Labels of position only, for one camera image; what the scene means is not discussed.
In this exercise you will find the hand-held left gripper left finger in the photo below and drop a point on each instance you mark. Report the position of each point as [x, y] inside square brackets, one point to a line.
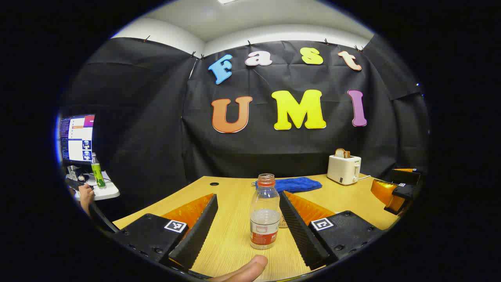
[195, 235]

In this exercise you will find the white side table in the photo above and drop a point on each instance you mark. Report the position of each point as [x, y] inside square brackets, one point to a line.
[107, 192]

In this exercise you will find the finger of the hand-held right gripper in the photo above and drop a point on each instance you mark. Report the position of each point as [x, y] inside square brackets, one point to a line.
[407, 177]
[403, 192]

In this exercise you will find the black backdrop cloth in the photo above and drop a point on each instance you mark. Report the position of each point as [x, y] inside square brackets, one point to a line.
[156, 137]

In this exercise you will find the blue folded towel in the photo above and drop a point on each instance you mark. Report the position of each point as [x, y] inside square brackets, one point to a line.
[297, 184]

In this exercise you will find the bread slice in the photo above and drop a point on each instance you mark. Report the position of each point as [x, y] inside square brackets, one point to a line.
[341, 152]

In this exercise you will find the ceiling light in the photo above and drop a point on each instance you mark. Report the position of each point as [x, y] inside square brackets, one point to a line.
[227, 1]

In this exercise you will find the computer monitor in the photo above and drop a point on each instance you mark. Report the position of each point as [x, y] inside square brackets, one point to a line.
[77, 137]

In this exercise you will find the green drink bottle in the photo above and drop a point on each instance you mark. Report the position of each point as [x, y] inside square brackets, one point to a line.
[98, 174]

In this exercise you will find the white toaster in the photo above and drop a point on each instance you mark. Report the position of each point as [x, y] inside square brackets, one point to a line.
[342, 169]

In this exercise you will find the round wooden coaster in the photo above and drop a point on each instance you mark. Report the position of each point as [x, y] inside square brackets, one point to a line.
[282, 223]

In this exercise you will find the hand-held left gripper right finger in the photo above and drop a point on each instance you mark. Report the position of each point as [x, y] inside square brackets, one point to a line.
[301, 235]

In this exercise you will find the clear plastic water bottle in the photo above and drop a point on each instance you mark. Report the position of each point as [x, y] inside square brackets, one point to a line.
[265, 219]

